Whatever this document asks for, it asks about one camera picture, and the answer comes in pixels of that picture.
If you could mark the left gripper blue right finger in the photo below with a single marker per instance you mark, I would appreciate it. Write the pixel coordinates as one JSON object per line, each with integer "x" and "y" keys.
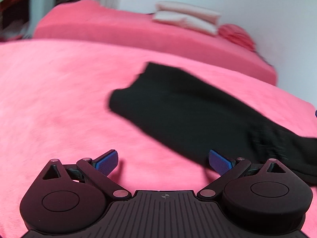
{"x": 219, "y": 162}

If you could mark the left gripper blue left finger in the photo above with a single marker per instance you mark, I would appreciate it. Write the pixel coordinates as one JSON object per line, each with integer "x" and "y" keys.
{"x": 107, "y": 162}

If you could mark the black pants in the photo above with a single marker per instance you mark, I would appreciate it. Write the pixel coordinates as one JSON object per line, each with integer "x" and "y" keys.
{"x": 192, "y": 118}

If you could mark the near pink bed cover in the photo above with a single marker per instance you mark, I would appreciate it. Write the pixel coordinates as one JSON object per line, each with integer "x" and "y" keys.
{"x": 54, "y": 97}

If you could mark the pink bed cover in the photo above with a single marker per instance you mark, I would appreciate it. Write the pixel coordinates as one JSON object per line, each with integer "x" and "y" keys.
{"x": 87, "y": 20}
{"x": 54, "y": 97}

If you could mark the red ruffled pillow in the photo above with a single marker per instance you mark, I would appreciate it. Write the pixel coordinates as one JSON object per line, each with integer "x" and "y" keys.
{"x": 237, "y": 35}

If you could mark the far pink bed cover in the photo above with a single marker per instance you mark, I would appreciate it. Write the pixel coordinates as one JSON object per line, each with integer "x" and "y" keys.
{"x": 87, "y": 20}

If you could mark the hanging clothes pile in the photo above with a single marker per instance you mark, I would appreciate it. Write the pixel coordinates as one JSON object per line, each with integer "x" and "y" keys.
{"x": 15, "y": 17}

